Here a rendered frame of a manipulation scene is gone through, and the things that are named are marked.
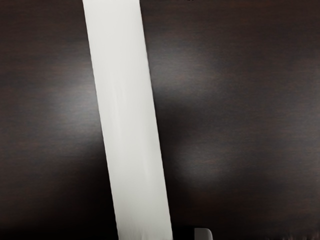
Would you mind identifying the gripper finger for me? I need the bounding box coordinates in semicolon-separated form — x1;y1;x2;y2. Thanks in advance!
194;227;214;240

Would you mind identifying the long white bar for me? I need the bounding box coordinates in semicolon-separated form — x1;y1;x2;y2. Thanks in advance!
81;0;174;240

